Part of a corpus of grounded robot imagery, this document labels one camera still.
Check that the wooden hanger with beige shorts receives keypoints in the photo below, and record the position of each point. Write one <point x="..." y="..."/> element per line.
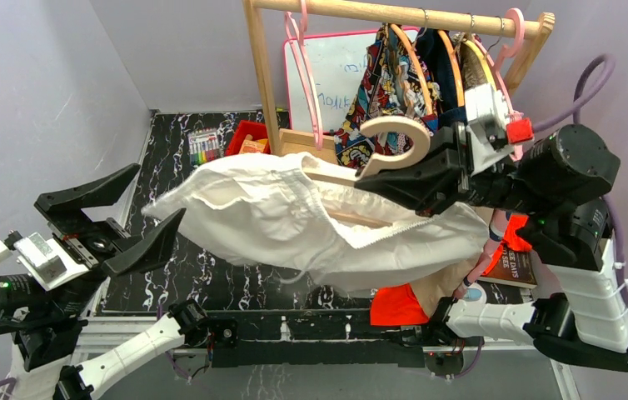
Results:
<point x="475" y="64"/>

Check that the wooden hanger with navy shorts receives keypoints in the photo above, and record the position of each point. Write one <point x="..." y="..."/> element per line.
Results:
<point x="456" y="76"/>

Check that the orange card box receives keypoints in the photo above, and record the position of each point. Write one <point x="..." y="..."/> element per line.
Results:
<point x="254" y="146"/>

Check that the orange cloth front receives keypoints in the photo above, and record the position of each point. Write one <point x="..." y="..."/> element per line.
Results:
<point x="396" y="306"/>

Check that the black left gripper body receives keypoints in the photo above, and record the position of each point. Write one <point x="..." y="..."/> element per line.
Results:
<point x="93" y="238"/>

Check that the red plastic bin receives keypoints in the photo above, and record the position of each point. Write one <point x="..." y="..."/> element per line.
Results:
<point x="249" y="137"/>

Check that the beige shorts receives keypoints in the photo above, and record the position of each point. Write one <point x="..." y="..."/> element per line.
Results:
<point x="443" y="283"/>

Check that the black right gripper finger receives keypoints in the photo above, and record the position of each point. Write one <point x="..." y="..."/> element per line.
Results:
<point x="427" y="189"/>
<point x="444" y="152"/>

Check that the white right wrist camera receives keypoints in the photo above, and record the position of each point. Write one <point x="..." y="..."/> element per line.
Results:
<point x="491" y="133"/>

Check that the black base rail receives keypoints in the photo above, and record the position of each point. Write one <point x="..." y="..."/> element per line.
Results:
<point x="326" y="337"/>

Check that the red knit cloth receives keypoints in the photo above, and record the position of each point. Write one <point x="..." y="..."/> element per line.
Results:
<point x="511" y="240"/>

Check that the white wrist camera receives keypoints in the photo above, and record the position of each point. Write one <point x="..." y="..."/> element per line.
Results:
<point x="491" y="133"/>
<point x="47" y="261"/>

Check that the black printed card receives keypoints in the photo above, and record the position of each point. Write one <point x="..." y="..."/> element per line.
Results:
<point x="512" y="268"/>

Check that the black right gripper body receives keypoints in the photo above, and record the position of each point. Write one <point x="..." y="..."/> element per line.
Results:
<point x="494" y="187"/>

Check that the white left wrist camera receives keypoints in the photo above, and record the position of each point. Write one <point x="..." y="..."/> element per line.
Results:
<point x="47" y="261"/>

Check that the wooden clothes rack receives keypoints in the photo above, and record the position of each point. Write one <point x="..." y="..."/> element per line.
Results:
<point x="288" y="140"/>

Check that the navy shorts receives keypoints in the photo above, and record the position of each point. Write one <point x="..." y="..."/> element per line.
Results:
<point x="431" y="51"/>

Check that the white shorts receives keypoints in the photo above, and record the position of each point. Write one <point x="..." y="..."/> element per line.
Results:
<point x="260" y="208"/>

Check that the marker pen pack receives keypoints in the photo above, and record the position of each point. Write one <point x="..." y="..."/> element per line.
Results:
<point x="204" y="145"/>

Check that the wooden hanger with comic shorts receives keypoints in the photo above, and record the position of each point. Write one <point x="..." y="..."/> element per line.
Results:
<point x="409" y="72"/>

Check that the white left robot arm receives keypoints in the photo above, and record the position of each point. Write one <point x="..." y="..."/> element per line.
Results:
<point x="42" y="364"/>

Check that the comic print shorts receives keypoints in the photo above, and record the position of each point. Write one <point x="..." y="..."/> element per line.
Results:
<point x="378" y="95"/>

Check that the whiteboard with pink frame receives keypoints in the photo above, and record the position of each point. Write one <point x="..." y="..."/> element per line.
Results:
<point x="338" y="63"/>

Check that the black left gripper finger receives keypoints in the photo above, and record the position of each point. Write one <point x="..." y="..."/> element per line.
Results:
<point x="103" y="192"/>
<point x="144" y="254"/>

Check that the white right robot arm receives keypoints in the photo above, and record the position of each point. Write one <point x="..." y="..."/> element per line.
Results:
<point x="584" y="324"/>

